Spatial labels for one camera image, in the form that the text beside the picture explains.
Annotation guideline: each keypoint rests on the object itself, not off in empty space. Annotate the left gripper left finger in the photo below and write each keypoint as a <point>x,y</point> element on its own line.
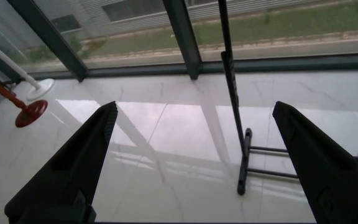
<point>70,174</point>

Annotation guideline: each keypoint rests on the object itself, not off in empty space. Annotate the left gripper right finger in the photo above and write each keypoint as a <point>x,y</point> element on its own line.
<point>331,174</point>

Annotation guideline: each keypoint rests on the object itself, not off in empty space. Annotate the black clothes rack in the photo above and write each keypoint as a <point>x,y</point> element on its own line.
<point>232,87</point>

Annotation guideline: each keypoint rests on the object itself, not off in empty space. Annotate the red pole stand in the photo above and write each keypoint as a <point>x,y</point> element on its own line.
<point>31,113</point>

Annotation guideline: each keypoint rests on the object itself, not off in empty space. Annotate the white pole stand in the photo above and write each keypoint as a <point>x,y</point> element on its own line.
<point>42,88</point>

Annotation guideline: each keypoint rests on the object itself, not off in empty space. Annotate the window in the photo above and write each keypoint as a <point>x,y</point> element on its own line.
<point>185,37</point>

